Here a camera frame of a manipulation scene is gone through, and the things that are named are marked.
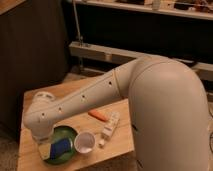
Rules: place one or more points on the white ceramic cup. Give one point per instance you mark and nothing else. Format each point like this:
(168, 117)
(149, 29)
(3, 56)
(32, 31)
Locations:
(84, 142)

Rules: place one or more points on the blue sponge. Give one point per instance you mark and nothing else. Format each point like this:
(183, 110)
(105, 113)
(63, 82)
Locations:
(60, 147)

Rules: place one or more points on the small white piece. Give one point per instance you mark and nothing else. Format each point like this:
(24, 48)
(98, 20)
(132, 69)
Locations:
(101, 143)

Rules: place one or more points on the green plate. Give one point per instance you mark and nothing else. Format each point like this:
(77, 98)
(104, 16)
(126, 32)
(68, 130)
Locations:
(62, 132)

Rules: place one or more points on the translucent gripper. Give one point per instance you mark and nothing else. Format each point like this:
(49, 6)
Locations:
(44, 148)

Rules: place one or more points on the metal pole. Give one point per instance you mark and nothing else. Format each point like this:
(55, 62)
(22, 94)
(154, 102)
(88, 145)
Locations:
(80, 40)

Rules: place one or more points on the wooden table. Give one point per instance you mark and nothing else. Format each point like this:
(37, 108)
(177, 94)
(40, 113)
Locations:
(115, 156)

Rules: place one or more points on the grey metal shelf rail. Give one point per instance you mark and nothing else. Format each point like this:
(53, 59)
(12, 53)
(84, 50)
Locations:
(121, 56)

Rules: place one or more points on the orange carrot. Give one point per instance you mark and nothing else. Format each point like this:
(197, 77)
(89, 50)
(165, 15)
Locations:
(96, 114)

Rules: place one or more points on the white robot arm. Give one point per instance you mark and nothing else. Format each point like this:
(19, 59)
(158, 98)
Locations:
(169, 110)

